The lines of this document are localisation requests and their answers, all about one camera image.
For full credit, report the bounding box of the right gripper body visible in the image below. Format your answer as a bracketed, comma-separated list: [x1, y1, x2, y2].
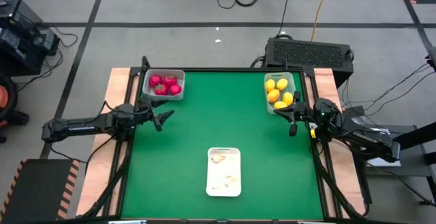
[294, 100, 320, 125]

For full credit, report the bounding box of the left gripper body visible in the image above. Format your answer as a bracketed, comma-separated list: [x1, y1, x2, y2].
[135, 97, 160, 125]

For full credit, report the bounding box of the white plastic basket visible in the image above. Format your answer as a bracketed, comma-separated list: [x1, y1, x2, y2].
[205, 146, 242, 197]
[264, 71, 296, 115]
[142, 68, 186, 101]

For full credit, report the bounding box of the black perforated computer case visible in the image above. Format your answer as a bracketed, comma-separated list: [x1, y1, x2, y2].
[264, 37, 354, 89]

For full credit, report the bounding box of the green table mat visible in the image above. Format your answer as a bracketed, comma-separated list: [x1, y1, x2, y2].
[121, 70, 324, 220]

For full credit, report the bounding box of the white paper sheet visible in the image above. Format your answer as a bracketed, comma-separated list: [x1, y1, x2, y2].
[366, 156, 402, 167]

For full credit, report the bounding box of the black orange round machine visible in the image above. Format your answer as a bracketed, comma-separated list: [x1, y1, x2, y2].
[0, 74, 30, 143]

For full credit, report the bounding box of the black equipment rack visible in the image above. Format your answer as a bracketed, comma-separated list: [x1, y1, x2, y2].
[0, 0, 61, 77]

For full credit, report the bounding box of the black aluminium table frame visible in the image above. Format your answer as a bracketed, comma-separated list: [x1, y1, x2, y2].
[80, 55, 374, 224]

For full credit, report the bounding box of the black power cable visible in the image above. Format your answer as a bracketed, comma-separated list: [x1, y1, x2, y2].
[276, 0, 293, 37]

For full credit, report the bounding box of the orange cable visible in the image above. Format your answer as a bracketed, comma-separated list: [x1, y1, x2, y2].
[310, 0, 333, 42]

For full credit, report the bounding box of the black cable bundle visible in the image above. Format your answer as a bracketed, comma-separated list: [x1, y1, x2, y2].
[340, 60, 436, 116]

